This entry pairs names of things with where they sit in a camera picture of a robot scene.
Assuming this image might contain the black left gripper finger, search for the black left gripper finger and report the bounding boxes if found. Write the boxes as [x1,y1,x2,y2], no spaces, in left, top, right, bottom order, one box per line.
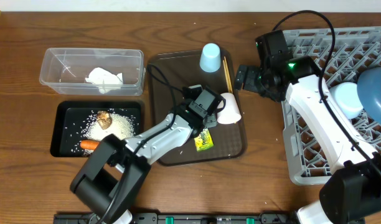
[182,85,203,98]
[205,113,218,128]

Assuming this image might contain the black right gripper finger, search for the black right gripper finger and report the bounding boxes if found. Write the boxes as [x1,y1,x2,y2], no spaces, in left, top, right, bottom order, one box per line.
[243,67,260,93]
[234,65,248,90]

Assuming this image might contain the pink cup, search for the pink cup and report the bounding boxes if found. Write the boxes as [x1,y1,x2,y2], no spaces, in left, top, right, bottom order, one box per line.
[217,93,242,124]

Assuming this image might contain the light blue cup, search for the light blue cup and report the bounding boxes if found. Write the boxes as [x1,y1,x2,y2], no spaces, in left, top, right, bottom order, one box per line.
[199,43,221,73]

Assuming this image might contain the light blue small bowl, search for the light blue small bowl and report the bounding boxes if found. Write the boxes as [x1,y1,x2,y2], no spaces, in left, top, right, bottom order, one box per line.
[329,82,364,119]

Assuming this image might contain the white napkin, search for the white napkin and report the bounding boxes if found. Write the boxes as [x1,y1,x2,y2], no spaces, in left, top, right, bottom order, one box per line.
[85,67,123,94]

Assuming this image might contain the brown food scrap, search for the brown food scrap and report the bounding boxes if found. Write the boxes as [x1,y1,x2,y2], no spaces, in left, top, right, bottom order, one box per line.
[96,111,112,130]

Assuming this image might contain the dark blue bowl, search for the dark blue bowl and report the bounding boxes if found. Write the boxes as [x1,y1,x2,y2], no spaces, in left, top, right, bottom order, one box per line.
[357,67,381,124]

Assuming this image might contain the orange carrot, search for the orange carrot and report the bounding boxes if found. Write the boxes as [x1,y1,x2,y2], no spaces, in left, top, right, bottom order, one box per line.
[80,140,99,151]

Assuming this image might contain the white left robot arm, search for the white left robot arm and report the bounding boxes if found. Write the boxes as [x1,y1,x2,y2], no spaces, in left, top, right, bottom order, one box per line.
[70,86,226,223]

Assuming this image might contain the yellow green wrapper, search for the yellow green wrapper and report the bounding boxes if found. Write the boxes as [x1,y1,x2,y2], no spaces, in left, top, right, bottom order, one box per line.
[194,128,214,152]

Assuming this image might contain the brown serving tray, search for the brown serving tray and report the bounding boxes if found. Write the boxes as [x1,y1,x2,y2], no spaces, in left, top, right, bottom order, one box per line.
[149,50,247,166]

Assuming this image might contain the spilled rice grains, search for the spilled rice grains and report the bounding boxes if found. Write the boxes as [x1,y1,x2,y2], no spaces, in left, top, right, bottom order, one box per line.
[59,108,139,157]

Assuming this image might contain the black plastic tray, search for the black plastic tray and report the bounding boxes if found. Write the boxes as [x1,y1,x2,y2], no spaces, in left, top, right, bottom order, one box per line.
[50,101,142,157]

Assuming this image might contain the clear plastic bin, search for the clear plastic bin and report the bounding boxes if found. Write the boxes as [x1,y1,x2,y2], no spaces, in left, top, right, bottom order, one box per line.
[39,48,145,96]

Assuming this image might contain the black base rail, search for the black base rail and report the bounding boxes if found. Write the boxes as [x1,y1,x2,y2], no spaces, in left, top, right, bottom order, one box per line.
[52,213,298,224]

